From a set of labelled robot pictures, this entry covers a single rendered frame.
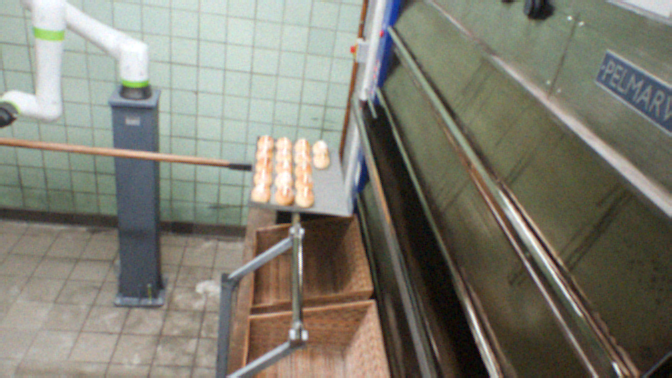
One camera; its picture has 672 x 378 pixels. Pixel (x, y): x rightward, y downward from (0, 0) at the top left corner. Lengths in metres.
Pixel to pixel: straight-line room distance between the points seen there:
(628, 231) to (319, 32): 2.57
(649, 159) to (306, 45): 2.59
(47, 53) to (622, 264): 2.20
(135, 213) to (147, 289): 0.50
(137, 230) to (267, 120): 1.01
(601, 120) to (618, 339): 0.33
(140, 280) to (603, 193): 2.67
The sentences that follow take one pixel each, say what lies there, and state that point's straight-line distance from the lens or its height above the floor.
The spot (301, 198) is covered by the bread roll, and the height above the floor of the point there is 1.21.
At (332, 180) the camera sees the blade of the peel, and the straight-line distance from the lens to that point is 2.15.
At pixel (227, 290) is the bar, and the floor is 0.91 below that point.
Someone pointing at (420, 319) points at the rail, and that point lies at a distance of 1.17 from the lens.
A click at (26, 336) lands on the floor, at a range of 3.24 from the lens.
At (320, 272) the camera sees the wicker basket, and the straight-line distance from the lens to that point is 2.61.
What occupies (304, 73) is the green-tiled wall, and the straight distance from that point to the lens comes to 3.28.
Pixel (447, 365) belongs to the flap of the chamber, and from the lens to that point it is 1.14.
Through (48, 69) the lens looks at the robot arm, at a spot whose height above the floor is 1.38.
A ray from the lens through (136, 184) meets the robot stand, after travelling 2.87.
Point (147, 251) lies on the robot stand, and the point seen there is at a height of 0.35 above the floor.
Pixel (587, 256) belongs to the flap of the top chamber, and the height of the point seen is 1.77.
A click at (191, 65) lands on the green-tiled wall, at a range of 3.31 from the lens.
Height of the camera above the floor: 2.19
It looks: 29 degrees down
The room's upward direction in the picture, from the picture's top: 10 degrees clockwise
